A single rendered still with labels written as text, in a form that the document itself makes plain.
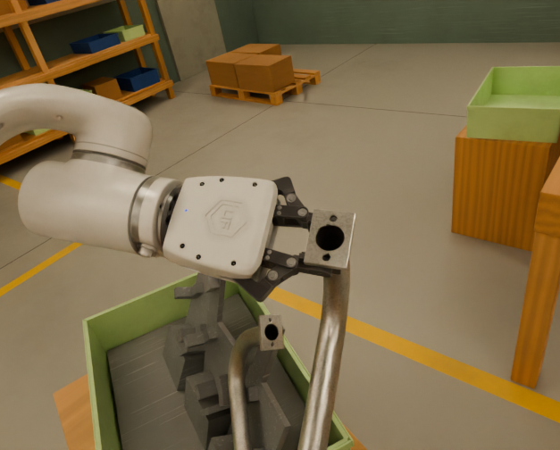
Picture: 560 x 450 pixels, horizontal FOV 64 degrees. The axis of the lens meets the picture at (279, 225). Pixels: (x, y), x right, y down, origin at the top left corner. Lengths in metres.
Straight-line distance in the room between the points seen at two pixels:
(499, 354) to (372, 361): 0.54
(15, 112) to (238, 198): 0.22
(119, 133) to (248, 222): 0.17
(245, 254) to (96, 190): 0.16
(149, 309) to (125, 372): 0.17
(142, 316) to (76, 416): 0.28
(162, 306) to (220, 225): 0.85
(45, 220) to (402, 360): 1.85
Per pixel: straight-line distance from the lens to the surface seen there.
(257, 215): 0.43
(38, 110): 0.49
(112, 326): 1.28
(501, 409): 2.07
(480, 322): 2.35
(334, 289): 0.50
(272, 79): 5.24
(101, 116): 0.50
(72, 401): 1.34
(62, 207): 0.50
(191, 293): 1.12
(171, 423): 1.09
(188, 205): 0.45
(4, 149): 5.56
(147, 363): 1.23
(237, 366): 0.84
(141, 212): 0.45
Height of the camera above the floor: 1.69
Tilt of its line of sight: 33 degrees down
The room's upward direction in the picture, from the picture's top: 12 degrees counter-clockwise
